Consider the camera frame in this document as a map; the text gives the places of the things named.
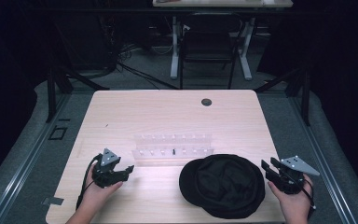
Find black metal stand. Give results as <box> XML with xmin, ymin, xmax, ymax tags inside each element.
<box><xmin>254</xmin><ymin>66</ymin><xmax>312</xmax><ymax>127</ymax></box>
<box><xmin>44</xmin><ymin>61</ymin><xmax>110</xmax><ymax>123</ymax></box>

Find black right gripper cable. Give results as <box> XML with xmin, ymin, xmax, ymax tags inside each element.
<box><xmin>301</xmin><ymin>178</ymin><xmax>317</xmax><ymax>220</ymax></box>

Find black cap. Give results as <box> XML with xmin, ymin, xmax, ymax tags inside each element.
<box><xmin>178</xmin><ymin>153</ymin><xmax>266</xmax><ymax>220</ymax></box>

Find white desk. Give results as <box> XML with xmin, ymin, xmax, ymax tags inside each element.
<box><xmin>151</xmin><ymin>0</ymin><xmax>294</xmax><ymax>81</ymax></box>

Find clear acrylic rack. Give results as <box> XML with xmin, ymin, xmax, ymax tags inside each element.
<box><xmin>131</xmin><ymin>133</ymin><xmax>215</xmax><ymax>168</ymax></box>

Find black floor cables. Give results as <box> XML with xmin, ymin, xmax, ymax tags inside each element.
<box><xmin>105</xmin><ymin>43</ymin><xmax>181</xmax><ymax>91</ymax></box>

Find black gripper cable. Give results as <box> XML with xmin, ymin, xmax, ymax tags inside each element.
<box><xmin>75</xmin><ymin>153</ymin><xmax>103</xmax><ymax>211</ymax></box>
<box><xmin>301</xmin><ymin>178</ymin><xmax>317</xmax><ymax>220</ymax></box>

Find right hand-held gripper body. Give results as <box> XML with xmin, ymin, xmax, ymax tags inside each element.
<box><xmin>273</xmin><ymin>155</ymin><xmax>321</xmax><ymax>195</ymax></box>

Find grey tape strip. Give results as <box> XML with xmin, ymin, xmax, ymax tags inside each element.
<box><xmin>41</xmin><ymin>196</ymin><xmax>65</xmax><ymax>206</ymax></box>

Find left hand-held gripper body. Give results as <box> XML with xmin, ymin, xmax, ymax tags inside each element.
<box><xmin>91</xmin><ymin>147</ymin><xmax>122</xmax><ymax>189</ymax></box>

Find black chair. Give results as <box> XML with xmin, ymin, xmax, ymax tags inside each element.
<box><xmin>178</xmin><ymin>11</ymin><xmax>247</xmax><ymax>91</ymax></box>

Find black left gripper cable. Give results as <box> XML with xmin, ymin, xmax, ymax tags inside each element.
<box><xmin>75</xmin><ymin>153</ymin><xmax>103</xmax><ymax>211</ymax></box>

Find person's right hand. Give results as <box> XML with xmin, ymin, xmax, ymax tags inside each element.
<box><xmin>267</xmin><ymin>174</ymin><xmax>314</xmax><ymax>224</ymax></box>

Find person's left hand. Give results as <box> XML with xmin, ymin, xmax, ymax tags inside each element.
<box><xmin>82</xmin><ymin>163</ymin><xmax>124</xmax><ymax>217</ymax></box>

